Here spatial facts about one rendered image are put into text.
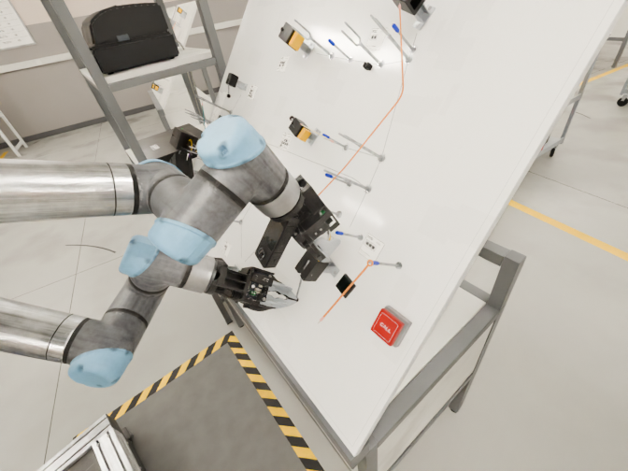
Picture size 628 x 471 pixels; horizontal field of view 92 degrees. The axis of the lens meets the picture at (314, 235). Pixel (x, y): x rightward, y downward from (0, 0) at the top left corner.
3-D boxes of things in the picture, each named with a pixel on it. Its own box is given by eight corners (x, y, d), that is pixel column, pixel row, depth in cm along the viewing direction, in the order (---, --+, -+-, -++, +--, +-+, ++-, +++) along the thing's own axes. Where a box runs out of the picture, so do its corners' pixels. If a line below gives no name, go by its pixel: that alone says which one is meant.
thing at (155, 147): (150, 177, 134) (143, 163, 129) (134, 155, 157) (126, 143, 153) (218, 149, 147) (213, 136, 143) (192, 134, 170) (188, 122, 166)
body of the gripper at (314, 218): (342, 227, 56) (317, 192, 46) (306, 256, 56) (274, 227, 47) (321, 203, 61) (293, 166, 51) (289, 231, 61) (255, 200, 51)
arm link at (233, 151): (178, 151, 38) (221, 102, 39) (233, 197, 47) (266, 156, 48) (209, 171, 34) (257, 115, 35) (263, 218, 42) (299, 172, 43)
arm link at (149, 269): (126, 250, 58) (137, 222, 54) (183, 266, 64) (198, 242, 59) (111, 283, 53) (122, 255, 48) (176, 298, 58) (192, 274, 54)
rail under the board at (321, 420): (352, 470, 65) (350, 462, 61) (179, 233, 143) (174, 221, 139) (370, 450, 67) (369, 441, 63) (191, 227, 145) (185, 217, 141)
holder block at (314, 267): (306, 268, 70) (293, 267, 67) (320, 250, 68) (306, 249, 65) (316, 281, 68) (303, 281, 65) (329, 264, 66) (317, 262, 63)
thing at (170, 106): (191, 185, 356) (113, 14, 252) (176, 153, 441) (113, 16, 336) (248, 165, 378) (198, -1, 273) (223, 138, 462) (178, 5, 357)
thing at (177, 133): (202, 134, 131) (167, 121, 121) (218, 145, 120) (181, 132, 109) (197, 149, 133) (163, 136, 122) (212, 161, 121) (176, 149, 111)
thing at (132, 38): (103, 77, 110) (68, 11, 98) (92, 72, 125) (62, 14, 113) (181, 57, 123) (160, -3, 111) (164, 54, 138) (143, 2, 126)
